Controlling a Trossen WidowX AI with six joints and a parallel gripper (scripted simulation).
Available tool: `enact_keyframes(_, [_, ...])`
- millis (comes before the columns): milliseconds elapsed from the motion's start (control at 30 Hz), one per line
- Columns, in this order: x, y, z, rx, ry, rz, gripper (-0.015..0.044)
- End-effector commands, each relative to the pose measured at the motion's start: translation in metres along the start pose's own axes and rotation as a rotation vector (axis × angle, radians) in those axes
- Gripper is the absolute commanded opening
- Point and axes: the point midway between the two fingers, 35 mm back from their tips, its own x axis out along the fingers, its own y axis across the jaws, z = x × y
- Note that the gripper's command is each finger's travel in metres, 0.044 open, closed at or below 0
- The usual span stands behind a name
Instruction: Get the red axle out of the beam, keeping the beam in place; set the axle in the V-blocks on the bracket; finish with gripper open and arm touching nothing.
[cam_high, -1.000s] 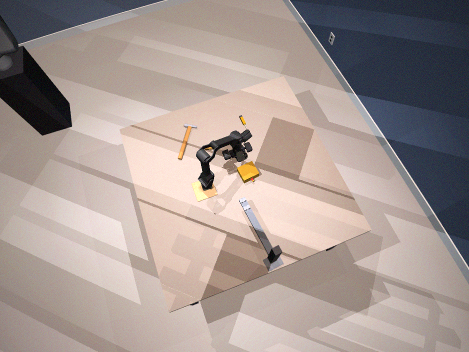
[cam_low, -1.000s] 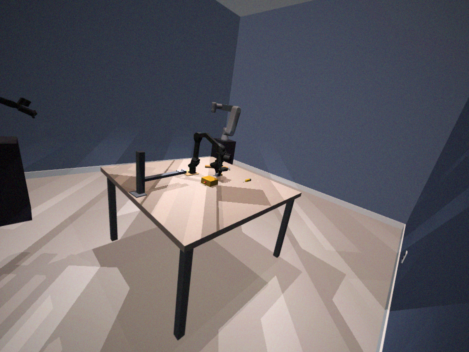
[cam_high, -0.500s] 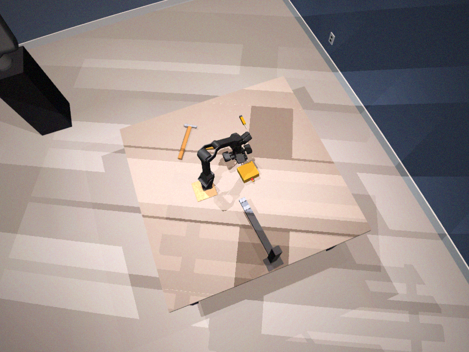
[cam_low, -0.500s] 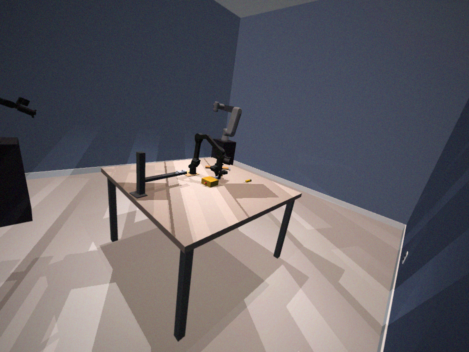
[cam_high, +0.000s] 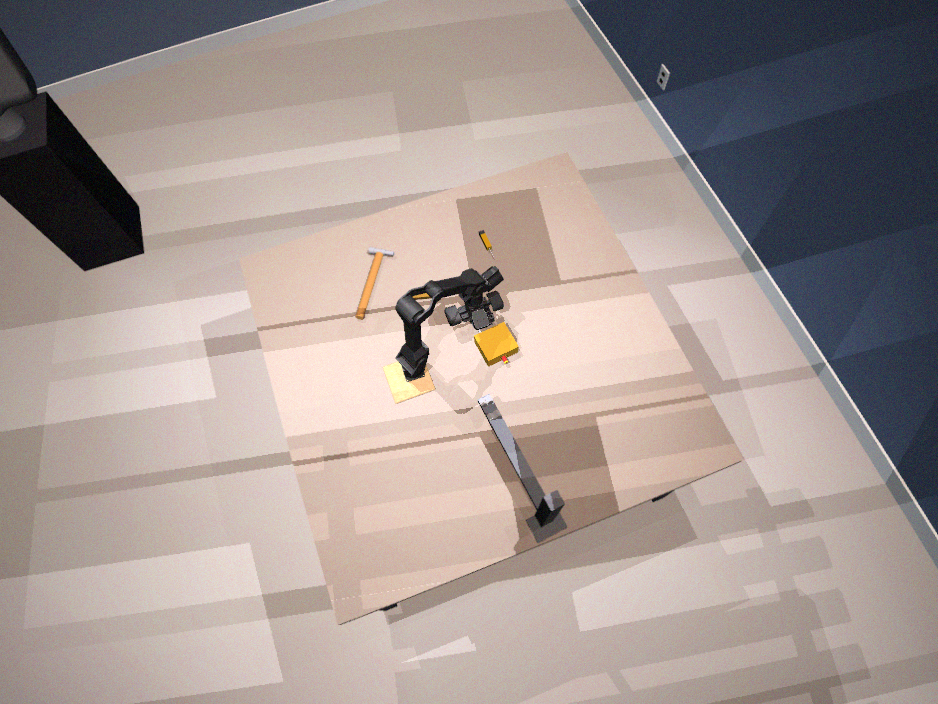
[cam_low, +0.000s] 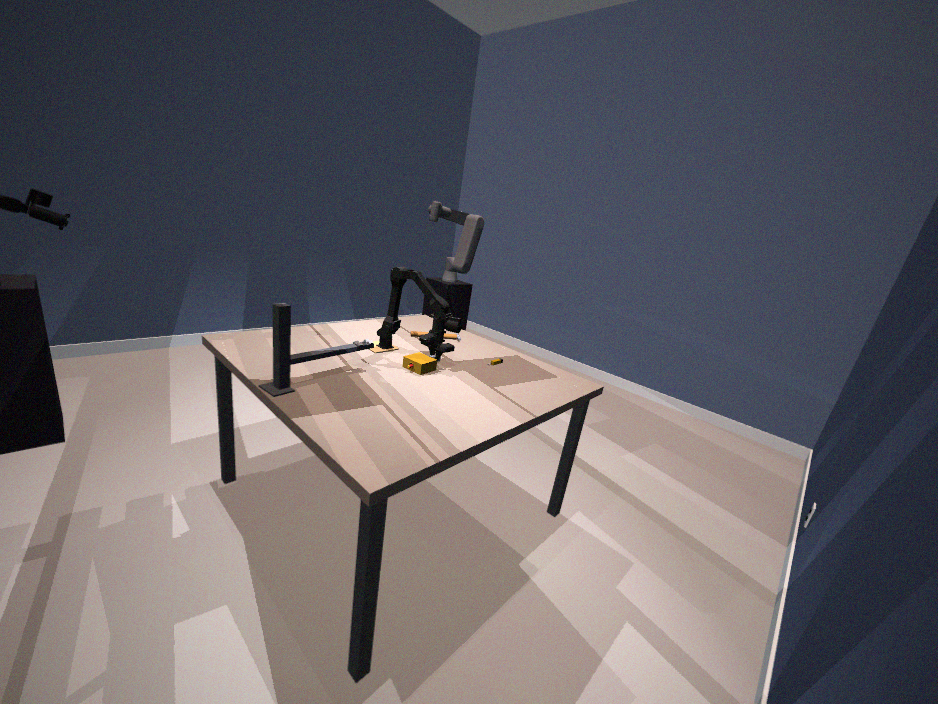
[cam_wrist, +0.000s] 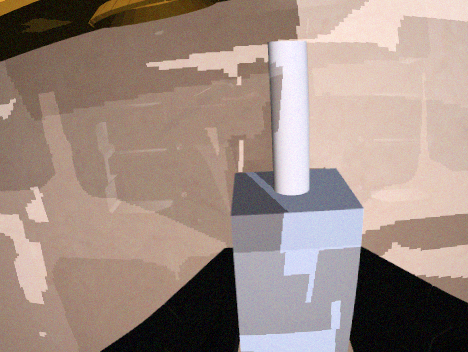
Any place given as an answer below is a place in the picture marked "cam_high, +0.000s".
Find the hammer with orange handle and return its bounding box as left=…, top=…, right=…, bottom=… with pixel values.
left=355, top=246, right=394, bottom=320

